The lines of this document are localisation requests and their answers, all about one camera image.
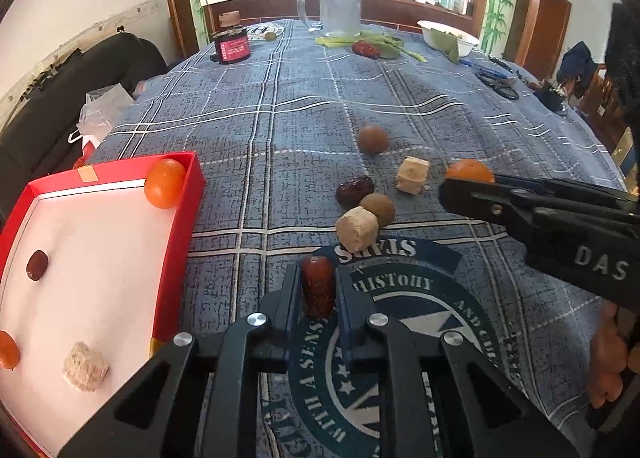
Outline dark jar with red label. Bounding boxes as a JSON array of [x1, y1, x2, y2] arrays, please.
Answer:
[[212, 12, 252, 64]]

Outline clear plastic bag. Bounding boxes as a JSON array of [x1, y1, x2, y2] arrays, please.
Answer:
[[68, 84, 135, 146]]

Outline dark cloth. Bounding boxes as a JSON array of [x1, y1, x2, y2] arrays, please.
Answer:
[[604, 0, 640, 139]]

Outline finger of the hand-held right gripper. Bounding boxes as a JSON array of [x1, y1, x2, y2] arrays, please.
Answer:
[[492, 173, 640, 203], [439, 179, 541, 239]]

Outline dark blue bag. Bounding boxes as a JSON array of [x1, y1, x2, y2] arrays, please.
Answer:
[[557, 41, 601, 98]]

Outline pale beige food cube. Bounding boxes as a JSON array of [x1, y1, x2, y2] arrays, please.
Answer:
[[62, 342, 110, 393], [335, 206, 379, 252], [396, 156, 432, 195]]

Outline green vegetable stalks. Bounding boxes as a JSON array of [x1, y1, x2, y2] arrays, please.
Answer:
[[315, 30, 428, 63]]

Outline blue pen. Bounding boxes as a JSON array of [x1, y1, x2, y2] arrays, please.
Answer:
[[460, 59, 511, 78]]

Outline orange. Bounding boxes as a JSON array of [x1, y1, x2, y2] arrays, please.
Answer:
[[0, 330, 21, 370], [445, 159, 496, 185], [144, 158, 187, 210]]

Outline wooden chair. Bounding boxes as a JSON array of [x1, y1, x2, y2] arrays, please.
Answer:
[[582, 72, 640, 169]]

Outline white bowl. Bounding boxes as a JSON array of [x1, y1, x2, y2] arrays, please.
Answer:
[[416, 19, 481, 56]]

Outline brown longan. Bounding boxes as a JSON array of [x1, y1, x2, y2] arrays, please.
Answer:
[[357, 124, 390, 155], [359, 193, 397, 229]]

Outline black leather sofa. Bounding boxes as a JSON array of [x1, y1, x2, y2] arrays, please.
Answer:
[[0, 30, 168, 223]]

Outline black scissors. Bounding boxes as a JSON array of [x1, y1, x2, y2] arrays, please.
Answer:
[[475, 70, 521, 101]]

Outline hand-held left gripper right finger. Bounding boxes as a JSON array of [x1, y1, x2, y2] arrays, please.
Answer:
[[334, 268, 581, 458]]

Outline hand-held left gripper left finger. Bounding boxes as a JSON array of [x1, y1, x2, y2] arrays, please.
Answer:
[[57, 265, 306, 458]]

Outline brown wooden door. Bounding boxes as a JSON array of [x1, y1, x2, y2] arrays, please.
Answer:
[[525, 0, 573, 78]]

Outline green leaf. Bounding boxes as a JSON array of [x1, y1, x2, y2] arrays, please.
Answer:
[[432, 32, 461, 62]]

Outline red date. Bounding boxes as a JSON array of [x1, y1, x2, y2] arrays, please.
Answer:
[[335, 177, 376, 210], [301, 255, 336, 319], [26, 250, 49, 282], [351, 40, 383, 60]]

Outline glass mug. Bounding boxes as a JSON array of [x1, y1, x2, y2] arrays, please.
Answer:
[[296, 0, 364, 38]]

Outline red cardboard box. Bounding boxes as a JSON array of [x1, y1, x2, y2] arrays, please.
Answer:
[[0, 151, 207, 458]]

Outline person's right hand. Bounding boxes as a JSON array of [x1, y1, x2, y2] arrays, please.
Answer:
[[587, 298, 628, 410]]

